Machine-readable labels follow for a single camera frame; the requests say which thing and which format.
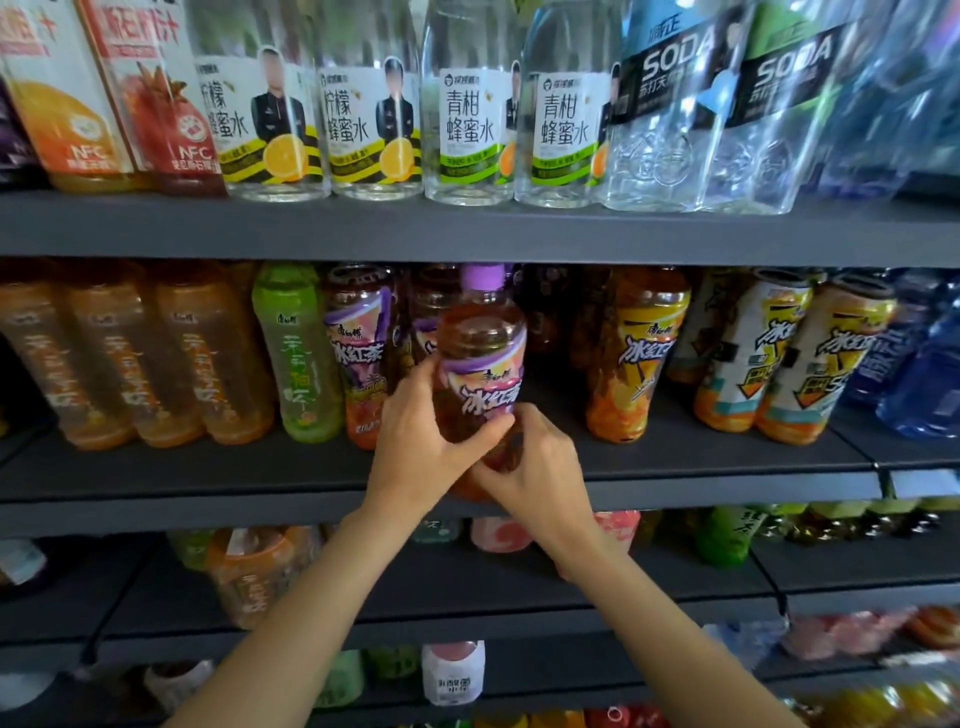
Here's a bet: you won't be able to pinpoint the person's left hand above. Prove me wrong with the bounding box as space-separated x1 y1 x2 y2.
363 357 518 528

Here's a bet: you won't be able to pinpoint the person's right hand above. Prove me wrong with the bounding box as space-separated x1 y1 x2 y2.
470 402 613 573

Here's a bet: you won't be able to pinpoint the purple cap iced tea bottle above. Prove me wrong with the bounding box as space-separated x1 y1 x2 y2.
432 263 528 502

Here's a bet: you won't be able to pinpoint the person's right forearm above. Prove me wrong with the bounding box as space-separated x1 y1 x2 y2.
555 540 805 728

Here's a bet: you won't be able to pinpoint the person's left forearm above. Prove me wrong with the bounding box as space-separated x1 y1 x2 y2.
161 504 445 728

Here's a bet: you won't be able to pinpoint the pink bottle cap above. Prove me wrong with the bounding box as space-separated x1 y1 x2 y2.
470 516 534 555

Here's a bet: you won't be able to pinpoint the teal bottle cap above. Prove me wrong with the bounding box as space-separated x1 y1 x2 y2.
410 517 463 546

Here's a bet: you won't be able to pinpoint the dark grey shelf board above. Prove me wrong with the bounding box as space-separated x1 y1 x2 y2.
0 375 960 540
0 528 960 669
0 176 960 270

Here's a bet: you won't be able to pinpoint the purple label iced tea bottle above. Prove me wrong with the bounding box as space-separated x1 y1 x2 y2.
407 263 464 369
323 263 400 451

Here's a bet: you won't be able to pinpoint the pink label bottle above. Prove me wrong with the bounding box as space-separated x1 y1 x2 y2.
594 510 642 554

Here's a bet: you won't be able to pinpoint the dark brown tea bottle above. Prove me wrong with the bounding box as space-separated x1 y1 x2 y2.
516 264 605 376

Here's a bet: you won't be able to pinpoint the yellow label iced tea bottle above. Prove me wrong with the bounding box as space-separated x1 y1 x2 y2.
666 268 744 387
585 267 692 444

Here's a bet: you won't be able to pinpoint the white pink yogurt drink bottle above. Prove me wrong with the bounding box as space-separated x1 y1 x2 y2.
420 640 487 708

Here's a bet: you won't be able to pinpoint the light green drink bottle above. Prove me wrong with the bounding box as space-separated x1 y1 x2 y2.
365 645 421 682
314 649 366 711

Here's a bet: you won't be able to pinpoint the green label tea bottle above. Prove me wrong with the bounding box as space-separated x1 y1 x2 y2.
693 505 772 568

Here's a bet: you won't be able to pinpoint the orange label drink bottle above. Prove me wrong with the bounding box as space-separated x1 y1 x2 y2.
205 525 322 631

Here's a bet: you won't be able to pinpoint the orange jasmine tea bottle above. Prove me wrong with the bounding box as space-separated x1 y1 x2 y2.
0 260 138 452
62 260 206 450
152 261 277 447

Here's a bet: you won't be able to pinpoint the white yellow iced tea bottle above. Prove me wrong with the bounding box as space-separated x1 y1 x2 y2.
693 268 816 435
755 273 898 447

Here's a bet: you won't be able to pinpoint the pale blue drink bottle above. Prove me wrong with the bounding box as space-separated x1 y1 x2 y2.
703 616 790 671

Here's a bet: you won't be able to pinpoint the green label honey water bottle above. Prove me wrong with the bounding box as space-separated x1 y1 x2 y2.
514 0 615 210
420 0 524 207

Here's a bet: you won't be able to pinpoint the lemon honey water bottle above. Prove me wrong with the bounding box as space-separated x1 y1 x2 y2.
311 0 426 202
183 0 332 204

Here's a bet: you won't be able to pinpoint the row of yellow cap bottles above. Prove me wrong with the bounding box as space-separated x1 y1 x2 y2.
757 495 960 547

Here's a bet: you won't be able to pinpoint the blue label soda water bottle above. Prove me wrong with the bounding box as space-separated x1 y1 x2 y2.
602 0 751 213

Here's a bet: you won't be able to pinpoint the white brown drink bottle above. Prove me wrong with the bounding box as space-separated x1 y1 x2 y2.
143 659 216 714

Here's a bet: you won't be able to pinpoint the pink drink bottles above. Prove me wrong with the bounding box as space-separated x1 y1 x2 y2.
780 607 916 660

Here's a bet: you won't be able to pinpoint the green label soda water bottle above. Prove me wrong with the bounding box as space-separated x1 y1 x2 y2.
701 0 871 216

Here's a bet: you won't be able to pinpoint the row of yellow drink bottles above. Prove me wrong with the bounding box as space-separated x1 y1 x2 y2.
783 677 960 728

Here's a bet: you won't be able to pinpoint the red pomegranate juice bottle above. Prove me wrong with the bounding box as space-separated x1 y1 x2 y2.
75 0 228 199

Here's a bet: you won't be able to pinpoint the white shelf label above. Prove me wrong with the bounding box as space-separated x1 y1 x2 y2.
0 538 48 588

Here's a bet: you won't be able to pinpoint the orange juice bottle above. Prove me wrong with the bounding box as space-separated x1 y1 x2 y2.
0 0 138 195

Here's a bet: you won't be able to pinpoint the clear blue water bottle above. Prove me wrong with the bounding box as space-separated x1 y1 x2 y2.
816 0 960 202

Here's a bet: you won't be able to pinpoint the dark purple juice bottle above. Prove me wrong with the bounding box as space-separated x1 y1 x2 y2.
0 75 46 190

